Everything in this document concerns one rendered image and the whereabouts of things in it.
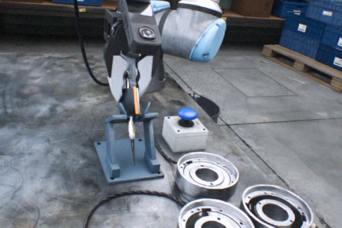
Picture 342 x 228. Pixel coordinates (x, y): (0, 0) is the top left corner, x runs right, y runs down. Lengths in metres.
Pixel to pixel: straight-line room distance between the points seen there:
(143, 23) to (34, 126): 0.35
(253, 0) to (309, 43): 0.84
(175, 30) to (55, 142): 0.40
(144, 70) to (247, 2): 4.04
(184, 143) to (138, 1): 0.30
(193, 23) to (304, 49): 3.76
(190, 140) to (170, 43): 0.29
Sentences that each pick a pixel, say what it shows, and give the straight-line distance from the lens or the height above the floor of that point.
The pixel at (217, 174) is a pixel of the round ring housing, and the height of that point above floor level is 0.83.
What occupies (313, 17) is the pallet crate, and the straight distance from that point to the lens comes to 4.52.
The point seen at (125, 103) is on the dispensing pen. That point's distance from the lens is 0.63.
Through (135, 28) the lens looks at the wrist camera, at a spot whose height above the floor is 1.06.
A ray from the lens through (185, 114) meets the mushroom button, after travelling 0.72.
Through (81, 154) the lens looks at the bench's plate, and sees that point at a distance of 0.70.
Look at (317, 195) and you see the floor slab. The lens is 2.25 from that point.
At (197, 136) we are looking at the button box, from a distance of 0.73.
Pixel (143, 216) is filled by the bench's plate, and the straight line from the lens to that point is 0.57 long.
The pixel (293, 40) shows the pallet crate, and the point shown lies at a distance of 4.72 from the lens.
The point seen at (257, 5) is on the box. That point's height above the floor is 0.60.
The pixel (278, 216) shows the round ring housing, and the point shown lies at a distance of 0.62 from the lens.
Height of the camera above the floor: 1.18
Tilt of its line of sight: 23 degrees down
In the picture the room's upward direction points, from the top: 8 degrees clockwise
